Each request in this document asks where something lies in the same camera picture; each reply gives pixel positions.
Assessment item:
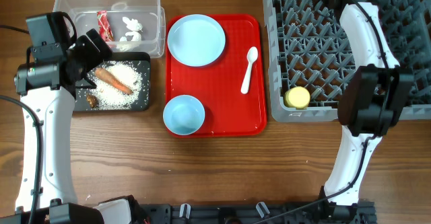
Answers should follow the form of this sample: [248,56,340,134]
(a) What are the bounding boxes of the orange carrot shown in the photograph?
[94,68,133,95]

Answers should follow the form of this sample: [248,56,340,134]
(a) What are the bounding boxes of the brown food scrap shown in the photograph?
[86,94,98,109]

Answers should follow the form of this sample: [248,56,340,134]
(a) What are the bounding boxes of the white rice pile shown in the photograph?
[80,61,150,111]

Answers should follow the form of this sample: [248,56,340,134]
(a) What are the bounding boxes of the red snack wrapper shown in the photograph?
[96,10,114,42]

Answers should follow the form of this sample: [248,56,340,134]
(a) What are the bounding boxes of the white tissue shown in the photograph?
[117,17,143,52]

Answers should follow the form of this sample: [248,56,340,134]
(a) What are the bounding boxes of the light blue bowl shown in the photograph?
[162,95,205,136]

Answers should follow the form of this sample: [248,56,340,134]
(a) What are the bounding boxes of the white plastic spoon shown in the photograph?
[240,46,259,94]

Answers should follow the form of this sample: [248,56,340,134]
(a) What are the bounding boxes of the light blue plate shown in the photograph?
[167,14,226,67]

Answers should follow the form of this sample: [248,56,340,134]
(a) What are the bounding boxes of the yellow plastic cup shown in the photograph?
[284,86,310,109]

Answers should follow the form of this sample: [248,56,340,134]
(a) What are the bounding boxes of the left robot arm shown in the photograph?
[1,11,151,223]

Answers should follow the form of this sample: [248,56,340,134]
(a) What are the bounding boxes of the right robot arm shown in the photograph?
[319,0,413,207]

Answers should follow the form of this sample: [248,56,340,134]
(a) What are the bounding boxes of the grey dishwasher rack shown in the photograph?
[263,0,430,122]

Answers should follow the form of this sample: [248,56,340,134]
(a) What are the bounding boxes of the black plastic tray bin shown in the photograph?
[74,52,151,112]

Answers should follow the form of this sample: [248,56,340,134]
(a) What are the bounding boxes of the clear plastic bin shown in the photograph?
[53,0,166,58]

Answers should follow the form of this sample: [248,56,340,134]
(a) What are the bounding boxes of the red serving tray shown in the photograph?
[165,14,267,137]

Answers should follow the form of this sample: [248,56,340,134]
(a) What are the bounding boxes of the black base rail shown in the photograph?
[141,202,377,224]

